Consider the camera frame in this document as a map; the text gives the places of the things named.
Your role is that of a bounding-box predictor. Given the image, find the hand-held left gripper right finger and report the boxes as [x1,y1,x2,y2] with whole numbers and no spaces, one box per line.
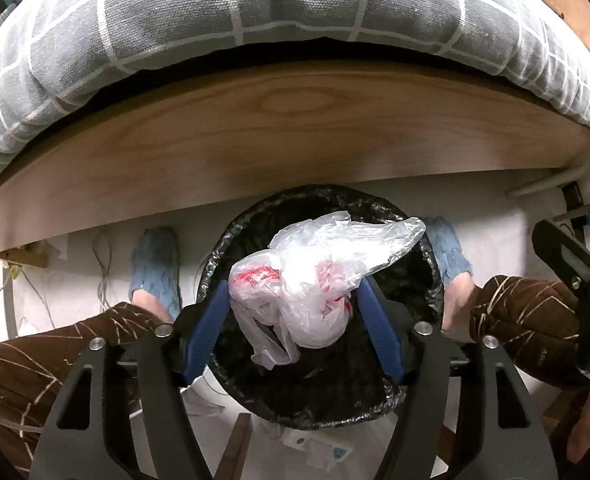
[357,276,560,480]

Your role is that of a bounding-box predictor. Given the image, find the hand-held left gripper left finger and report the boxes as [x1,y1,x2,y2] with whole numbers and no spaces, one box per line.
[27,280,232,480]

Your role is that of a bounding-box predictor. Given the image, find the clear plastic bag red print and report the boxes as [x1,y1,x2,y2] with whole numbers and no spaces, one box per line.
[229,210,426,371]

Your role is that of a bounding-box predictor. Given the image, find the trash bin with black liner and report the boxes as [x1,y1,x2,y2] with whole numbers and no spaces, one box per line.
[195,185,446,431]

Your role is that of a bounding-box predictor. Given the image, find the person's right leg brown pants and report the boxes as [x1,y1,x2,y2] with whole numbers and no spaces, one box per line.
[445,274,590,396]

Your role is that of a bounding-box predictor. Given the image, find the person's leg brown pants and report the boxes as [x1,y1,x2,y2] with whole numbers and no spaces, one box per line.
[445,274,590,396]
[0,290,176,480]

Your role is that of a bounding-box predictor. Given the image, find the blue knitted slipper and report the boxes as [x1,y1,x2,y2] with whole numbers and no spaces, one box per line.
[422,216,476,291]
[129,227,183,318]

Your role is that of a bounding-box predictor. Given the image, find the white power strip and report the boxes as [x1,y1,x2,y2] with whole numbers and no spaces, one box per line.
[282,427,350,466]

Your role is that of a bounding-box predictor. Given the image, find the person's left leg brown pants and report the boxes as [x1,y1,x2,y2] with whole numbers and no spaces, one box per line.
[0,290,176,480]

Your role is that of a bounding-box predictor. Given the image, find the grey checked blanket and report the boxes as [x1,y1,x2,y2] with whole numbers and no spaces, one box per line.
[0,0,590,206]

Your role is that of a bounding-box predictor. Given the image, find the dark furniture bracket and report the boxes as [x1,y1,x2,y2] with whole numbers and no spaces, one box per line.
[555,180,590,228]

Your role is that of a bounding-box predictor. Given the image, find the white metal frame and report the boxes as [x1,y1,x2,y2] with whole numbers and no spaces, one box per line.
[505,137,590,198]

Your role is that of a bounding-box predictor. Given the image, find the white floor cables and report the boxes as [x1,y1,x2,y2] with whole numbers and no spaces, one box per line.
[0,230,116,333]

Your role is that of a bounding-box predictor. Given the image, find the wooden bed frame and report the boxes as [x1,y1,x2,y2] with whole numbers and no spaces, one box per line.
[0,60,590,256]

